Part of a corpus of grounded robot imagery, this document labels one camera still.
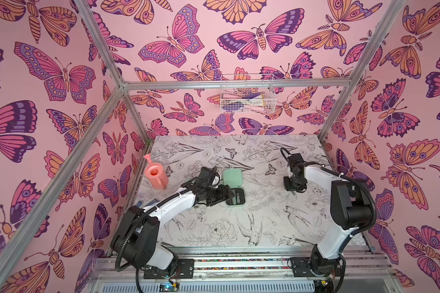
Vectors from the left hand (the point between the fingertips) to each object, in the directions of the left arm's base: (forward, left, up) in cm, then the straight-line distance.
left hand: (231, 196), depth 85 cm
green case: (+16, -2, -8) cm, 18 cm away
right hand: (+10, -32, -8) cm, 34 cm away
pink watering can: (+10, +36, +2) cm, 38 cm away
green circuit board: (-34, +25, -11) cm, 44 cm away
